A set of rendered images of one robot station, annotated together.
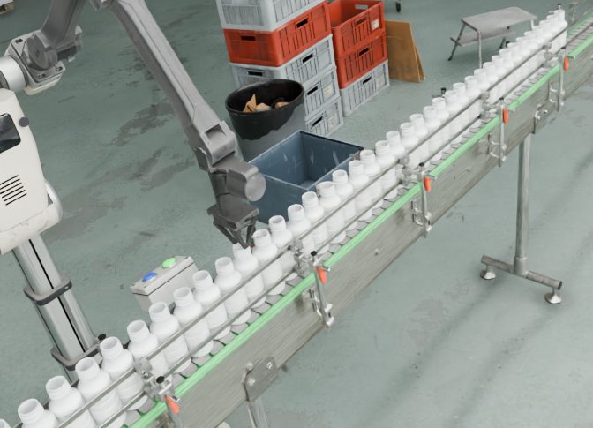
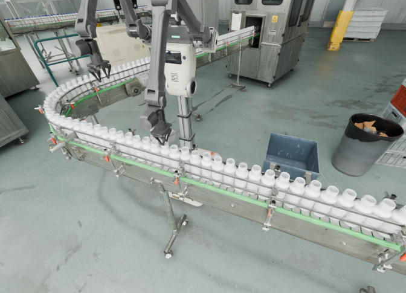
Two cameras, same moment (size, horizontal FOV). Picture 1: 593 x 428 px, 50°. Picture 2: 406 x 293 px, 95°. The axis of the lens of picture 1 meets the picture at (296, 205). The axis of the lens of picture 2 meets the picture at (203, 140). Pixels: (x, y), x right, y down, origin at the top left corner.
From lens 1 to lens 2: 1.23 m
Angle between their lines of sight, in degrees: 53
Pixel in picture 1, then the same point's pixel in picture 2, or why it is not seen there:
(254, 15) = not seen: outside the picture
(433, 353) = (286, 269)
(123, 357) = (112, 136)
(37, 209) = (180, 88)
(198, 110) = (151, 79)
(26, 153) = (182, 69)
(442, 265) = (353, 261)
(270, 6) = not seen: outside the picture
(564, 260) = not seen: outside the picture
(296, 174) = (299, 156)
